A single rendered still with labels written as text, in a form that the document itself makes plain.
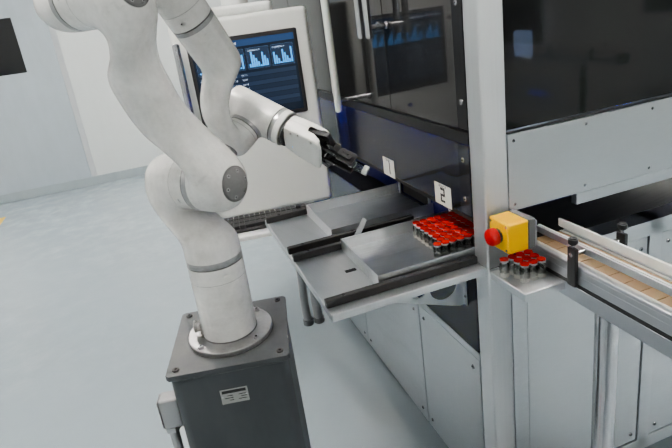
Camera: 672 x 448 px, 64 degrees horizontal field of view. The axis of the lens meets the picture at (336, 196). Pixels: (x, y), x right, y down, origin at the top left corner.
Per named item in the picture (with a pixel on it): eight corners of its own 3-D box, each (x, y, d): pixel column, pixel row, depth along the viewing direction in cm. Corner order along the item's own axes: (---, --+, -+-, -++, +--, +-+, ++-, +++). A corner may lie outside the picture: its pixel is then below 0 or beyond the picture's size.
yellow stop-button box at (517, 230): (515, 236, 128) (514, 208, 126) (536, 247, 121) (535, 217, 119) (488, 244, 126) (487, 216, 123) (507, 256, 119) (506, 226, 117)
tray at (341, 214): (397, 192, 193) (396, 182, 192) (434, 213, 169) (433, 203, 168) (307, 214, 183) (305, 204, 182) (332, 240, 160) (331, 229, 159)
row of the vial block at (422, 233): (419, 234, 155) (417, 220, 153) (452, 257, 139) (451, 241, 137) (412, 236, 154) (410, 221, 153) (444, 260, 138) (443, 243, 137)
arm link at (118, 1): (209, 184, 121) (265, 188, 113) (176, 220, 114) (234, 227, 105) (81, -42, 92) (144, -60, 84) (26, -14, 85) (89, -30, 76)
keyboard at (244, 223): (317, 205, 213) (316, 199, 212) (324, 216, 200) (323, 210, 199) (216, 225, 207) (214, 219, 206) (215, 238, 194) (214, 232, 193)
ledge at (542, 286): (537, 263, 134) (537, 256, 134) (576, 285, 123) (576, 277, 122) (490, 278, 130) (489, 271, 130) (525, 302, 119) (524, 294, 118)
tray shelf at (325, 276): (392, 193, 198) (391, 188, 197) (512, 266, 135) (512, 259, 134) (265, 225, 184) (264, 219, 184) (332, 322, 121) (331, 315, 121)
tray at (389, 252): (447, 221, 162) (446, 210, 161) (500, 252, 138) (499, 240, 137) (341, 250, 152) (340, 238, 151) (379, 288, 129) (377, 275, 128)
